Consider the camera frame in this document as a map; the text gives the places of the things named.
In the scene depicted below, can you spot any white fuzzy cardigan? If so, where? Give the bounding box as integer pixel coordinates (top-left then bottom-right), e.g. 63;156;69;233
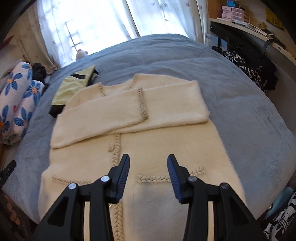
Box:
38;74;245;240

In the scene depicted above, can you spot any grey-blue plush bed blanket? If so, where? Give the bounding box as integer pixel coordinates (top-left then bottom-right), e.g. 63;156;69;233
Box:
3;34;295;222

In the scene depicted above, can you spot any small plush toy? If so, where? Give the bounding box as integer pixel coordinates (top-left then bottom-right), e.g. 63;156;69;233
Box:
76;49;88;60

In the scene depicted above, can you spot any pink drawer organiser box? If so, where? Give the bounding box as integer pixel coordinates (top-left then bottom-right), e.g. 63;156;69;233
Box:
221;6;251;23

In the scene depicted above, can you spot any folded yellow-green black garment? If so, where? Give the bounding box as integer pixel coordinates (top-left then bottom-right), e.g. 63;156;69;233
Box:
49;65;98;118

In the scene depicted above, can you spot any black clothes pile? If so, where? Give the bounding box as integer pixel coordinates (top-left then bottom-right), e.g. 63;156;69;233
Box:
32;63;49;92

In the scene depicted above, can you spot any white cardboard box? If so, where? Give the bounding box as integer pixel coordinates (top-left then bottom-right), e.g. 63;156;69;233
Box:
205;33;228;51

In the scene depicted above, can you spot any white sheer curtain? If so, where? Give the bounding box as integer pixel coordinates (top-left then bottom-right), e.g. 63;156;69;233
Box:
37;0;207;67

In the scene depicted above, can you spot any left hand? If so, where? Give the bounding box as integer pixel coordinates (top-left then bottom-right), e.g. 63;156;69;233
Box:
3;194;21;226

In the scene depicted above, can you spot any blue floral rolled quilt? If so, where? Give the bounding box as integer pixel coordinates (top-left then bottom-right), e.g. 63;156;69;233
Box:
1;62;45;145

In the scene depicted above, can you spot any black white patterned cloth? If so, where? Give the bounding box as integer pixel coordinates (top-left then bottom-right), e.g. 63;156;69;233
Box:
222;51;278;92

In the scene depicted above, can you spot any wooden desk shelf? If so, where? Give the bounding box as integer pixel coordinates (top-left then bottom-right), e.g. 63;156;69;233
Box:
207;1;295;75

